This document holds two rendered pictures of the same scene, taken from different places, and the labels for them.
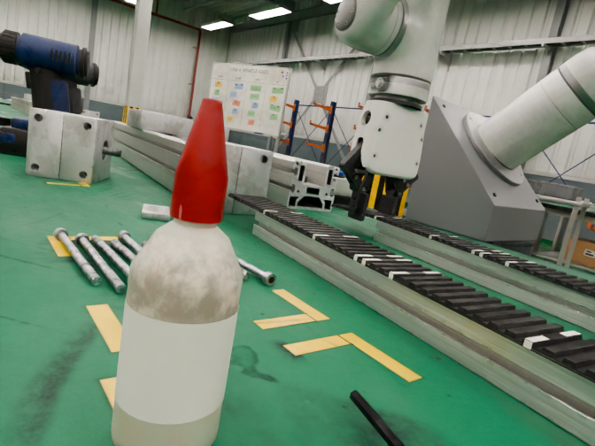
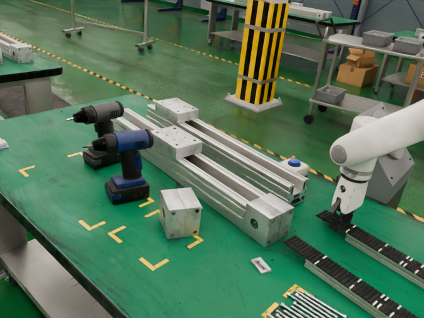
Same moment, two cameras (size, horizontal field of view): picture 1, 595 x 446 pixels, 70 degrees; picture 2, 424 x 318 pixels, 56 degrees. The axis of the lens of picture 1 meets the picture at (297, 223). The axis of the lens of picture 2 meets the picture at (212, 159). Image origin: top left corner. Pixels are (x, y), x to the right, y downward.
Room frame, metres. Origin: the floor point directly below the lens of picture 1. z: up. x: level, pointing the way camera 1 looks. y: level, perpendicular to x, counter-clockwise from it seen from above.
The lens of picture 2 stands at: (-0.27, 0.46, 1.47)
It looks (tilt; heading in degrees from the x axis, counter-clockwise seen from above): 27 degrees down; 349
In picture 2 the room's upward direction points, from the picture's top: 6 degrees clockwise
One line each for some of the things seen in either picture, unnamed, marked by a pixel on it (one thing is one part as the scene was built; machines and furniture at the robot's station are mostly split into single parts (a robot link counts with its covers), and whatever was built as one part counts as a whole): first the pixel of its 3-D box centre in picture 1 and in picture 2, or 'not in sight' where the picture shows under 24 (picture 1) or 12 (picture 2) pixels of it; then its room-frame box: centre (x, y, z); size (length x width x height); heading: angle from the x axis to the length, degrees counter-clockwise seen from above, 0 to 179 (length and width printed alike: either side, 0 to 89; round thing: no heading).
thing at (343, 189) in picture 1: (328, 188); (291, 171); (0.93, -0.05, 0.81); 0.10 x 0.08 x 0.06; 123
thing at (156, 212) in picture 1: (156, 212); (260, 265); (0.48, 0.17, 0.78); 0.05 x 0.03 x 0.01; 20
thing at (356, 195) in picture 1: (353, 196); (334, 221); (0.60, -0.07, 0.83); 0.03 x 0.03 x 0.07; 33
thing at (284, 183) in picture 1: (230, 160); (214, 146); (1.10, 0.20, 0.82); 0.80 x 0.10 x 0.09; 33
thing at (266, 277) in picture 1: (235, 259); (324, 305); (0.35, 0.05, 0.78); 0.11 x 0.01 x 0.01; 42
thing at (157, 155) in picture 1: (155, 149); (174, 157); (1.00, 0.36, 0.82); 0.80 x 0.10 x 0.09; 33
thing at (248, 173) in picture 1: (232, 176); (270, 217); (0.63, 0.11, 0.83); 0.12 x 0.09 x 0.10; 123
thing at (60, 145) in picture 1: (81, 147); (183, 212); (0.66, 0.35, 0.83); 0.11 x 0.10 x 0.10; 102
